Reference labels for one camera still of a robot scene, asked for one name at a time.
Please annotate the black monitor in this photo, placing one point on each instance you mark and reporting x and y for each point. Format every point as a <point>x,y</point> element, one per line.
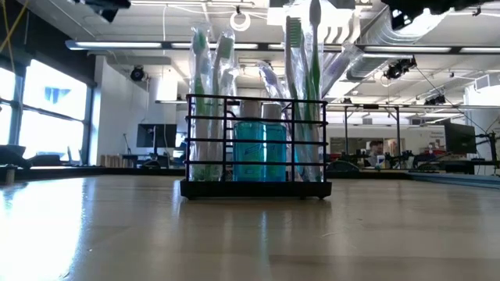
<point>156,135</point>

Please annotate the black slanted stand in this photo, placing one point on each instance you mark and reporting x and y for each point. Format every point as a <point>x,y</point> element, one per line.
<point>15,156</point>

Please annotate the purple toothbrush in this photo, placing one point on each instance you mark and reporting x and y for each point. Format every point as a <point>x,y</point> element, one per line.
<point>269,78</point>

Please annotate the blue toothbrush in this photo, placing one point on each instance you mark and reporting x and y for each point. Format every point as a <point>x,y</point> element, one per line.
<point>340,66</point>

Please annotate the black ceiling camera cluster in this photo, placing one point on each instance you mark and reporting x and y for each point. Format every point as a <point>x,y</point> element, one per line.
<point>398,69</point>

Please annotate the large window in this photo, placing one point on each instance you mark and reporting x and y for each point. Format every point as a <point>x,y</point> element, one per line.
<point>51,101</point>

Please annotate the person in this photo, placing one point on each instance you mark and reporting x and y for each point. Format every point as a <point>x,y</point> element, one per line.
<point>376,151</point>

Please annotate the black track lights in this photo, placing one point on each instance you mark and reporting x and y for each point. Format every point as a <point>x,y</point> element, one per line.
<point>435,101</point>

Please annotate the blue mouthwash bottle white cap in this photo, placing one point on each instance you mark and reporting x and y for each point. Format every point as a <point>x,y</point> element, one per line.
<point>275,152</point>
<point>249,152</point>

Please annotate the wooden blocks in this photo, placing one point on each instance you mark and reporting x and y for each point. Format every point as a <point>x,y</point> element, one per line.
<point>111,161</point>

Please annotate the black aluminium table frame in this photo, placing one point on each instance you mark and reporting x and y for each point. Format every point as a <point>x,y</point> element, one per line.
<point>58,172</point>

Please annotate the black monitor on arm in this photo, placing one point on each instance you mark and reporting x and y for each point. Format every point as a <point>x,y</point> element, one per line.
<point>459,136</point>

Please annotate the black metal rack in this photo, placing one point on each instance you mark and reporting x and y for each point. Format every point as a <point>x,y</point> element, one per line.
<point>346,136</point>

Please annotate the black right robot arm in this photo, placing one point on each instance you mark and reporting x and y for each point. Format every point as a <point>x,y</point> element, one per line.
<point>429,8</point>

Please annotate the long light strip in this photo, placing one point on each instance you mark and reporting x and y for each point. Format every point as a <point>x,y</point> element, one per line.
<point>117,45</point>

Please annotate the black round ceiling speaker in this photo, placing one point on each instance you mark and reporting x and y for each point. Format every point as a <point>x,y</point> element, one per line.
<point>137,74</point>

